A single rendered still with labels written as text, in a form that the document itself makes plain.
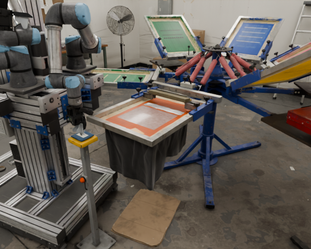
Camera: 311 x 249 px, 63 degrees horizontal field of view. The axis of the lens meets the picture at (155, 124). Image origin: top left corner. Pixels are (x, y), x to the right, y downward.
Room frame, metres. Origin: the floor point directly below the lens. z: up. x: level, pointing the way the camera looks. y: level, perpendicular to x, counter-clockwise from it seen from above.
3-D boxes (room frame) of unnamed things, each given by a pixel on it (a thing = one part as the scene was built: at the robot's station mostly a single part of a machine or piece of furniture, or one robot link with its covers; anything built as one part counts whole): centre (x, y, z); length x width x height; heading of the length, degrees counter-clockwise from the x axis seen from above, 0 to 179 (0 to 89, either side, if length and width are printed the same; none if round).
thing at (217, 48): (2.61, -0.61, 0.67); 0.39 x 0.39 x 1.35
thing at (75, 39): (1.95, 0.61, 1.42); 0.13 x 0.12 x 0.14; 92
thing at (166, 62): (3.23, -0.34, 0.91); 1.34 x 0.40 x 0.08; 23
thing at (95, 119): (1.76, 0.02, 0.97); 0.79 x 0.58 x 0.04; 143
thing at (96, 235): (1.38, 0.45, 0.48); 0.22 x 0.22 x 0.96; 53
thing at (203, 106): (1.79, -0.35, 0.97); 0.30 x 0.05 x 0.07; 143
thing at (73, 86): (1.37, 0.46, 1.28); 0.09 x 0.08 x 0.11; 2
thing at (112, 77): (2.71, 0.29, 1.05); 1.08 x 0.61 x 0.23; 83
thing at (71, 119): (1.36, 0.47, 1.12); 0.09 x 0.08 x 0.12; 144
